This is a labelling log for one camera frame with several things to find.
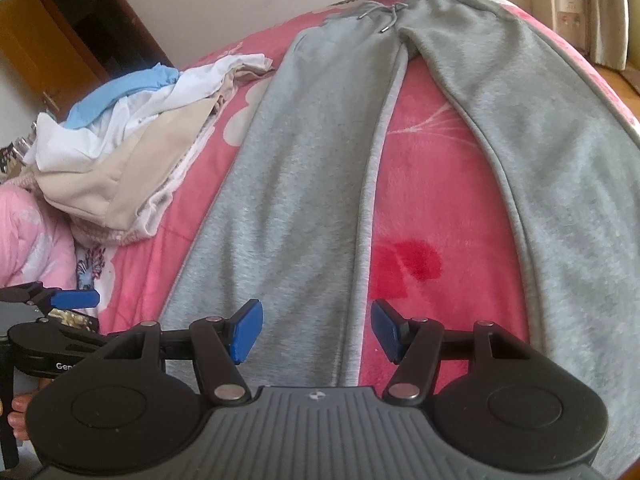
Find grey sweatpants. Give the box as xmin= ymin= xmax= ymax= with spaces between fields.
xmin=160 ymin=0 xmax=639 ymax=477

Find person left hand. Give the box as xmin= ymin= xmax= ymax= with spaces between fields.
xmin=0 ymin=378 xmax=52 ymax=441

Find pink padded jacket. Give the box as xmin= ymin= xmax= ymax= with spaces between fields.
xmin=1 ymin=183 xmax=76 ymax=289

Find beige garment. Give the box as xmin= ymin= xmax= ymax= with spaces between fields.
xmin=34 ymin=71 xmax=241 ymax=233

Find white garment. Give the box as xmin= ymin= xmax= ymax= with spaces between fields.
xmin=23 ymin=53 xmax=272 ymax=174

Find light blue garment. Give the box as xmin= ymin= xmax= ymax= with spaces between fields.
xmin=63 ymin=63 xmax=180 ymax=129

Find wooden door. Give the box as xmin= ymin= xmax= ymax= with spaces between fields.
xmin=1 ymin=0 xmax=171 ymax=119

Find white water dispenser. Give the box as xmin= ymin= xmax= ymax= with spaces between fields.
xmin=532 ymin=0 xmax=589 ymax=54

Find beige curtain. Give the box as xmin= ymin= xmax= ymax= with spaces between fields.
xmin=588 ymin=0 xmax=629 ymax=70

